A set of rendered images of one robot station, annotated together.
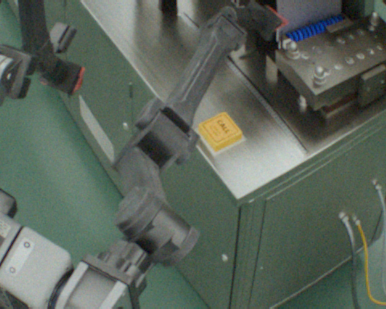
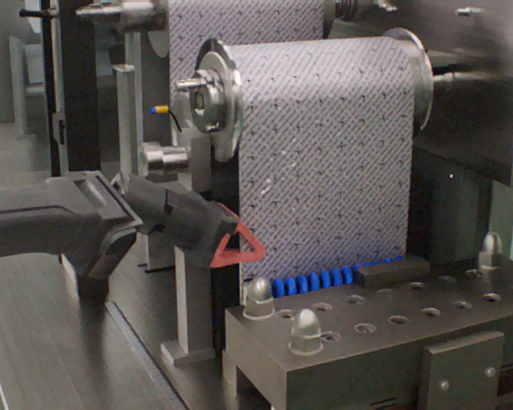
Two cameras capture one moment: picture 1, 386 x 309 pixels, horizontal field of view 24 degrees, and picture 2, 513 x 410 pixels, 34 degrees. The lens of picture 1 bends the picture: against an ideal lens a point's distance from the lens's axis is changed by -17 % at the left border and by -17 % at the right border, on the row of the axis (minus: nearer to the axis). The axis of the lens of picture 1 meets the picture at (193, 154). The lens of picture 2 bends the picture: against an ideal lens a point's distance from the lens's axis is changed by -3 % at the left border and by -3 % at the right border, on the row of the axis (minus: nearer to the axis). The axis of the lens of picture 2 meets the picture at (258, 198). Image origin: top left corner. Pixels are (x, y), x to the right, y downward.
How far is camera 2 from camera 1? 1.45 m
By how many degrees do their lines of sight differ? 35
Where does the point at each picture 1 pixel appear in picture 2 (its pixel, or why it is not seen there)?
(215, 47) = (34, 192)
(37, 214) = not seen: outside the picture
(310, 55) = not seen: hidden behind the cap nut
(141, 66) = (3, 360)
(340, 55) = (377, 314)
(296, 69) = (256, 334)
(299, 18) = (295, 248)
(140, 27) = (32, 312)
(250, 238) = not seen: outside the picture
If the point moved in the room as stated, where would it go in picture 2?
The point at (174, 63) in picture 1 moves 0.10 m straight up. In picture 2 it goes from (60, 362) to (53, 295)
